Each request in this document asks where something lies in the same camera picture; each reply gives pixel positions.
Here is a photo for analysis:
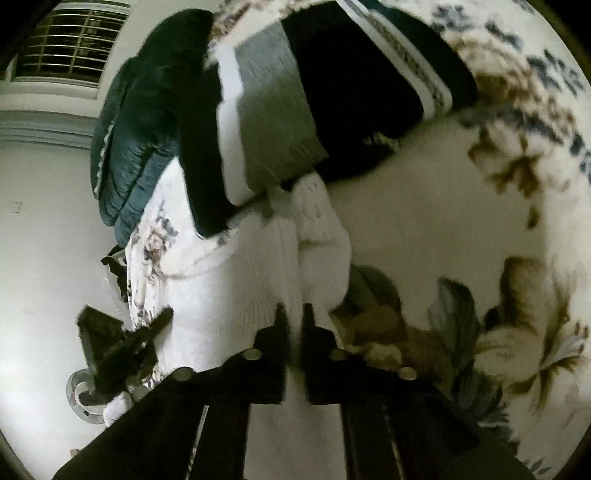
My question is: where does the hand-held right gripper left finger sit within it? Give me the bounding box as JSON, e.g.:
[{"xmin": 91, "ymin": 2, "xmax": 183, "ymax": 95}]
[{"xmin": 53, "ymin": 302, "xmax": 291, "ymax": 480}]

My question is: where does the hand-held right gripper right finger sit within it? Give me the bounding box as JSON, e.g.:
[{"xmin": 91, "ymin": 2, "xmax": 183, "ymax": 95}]
[{"xmin": 300, "ymin": 302, "xmax": 522, "ymax": 480}]

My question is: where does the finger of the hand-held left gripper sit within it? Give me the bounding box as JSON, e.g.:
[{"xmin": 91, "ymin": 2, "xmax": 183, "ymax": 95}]
[
  {"xmin": 131, "ymin": 307, "xmax": 175, "ymax": 344},
  {"xmin": 78, "ymin": 306, "xmax": 123, "ymax": 367}
]

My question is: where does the white knit sweater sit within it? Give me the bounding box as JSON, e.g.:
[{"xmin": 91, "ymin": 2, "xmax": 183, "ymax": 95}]
[{"xmin": 134, "ymin": 173, "xmax": 354, "ymax": 480}]

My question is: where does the dark green folded quilt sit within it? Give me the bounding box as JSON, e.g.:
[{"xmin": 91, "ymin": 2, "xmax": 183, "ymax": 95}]
[{"xmin": 111, "ymin": 9, "xmax": 218, "ymax": 247}]

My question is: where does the dark green pillow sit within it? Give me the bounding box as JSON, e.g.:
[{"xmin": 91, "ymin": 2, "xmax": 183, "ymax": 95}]
[{"xmin": 90, "ymin": 60, "xmax": 153, "ymax": 217}]

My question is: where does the floral blanket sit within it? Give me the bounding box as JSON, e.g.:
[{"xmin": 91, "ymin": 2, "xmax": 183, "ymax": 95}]
[{"xmin": 122, "ymin": 0, "xmax": 591, "ymax": 480}]

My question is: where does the striped folded garment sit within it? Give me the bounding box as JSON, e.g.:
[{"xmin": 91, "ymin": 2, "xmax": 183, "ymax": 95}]
[{"xmin": 178, "ymin": 0, "xmax": 478, "ymax": 238}]

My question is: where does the barred window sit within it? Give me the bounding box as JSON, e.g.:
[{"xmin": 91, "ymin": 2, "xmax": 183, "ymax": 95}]
[{"xmin": 13, "ymin": 4, "xmax": 132, "ymax": 88}]

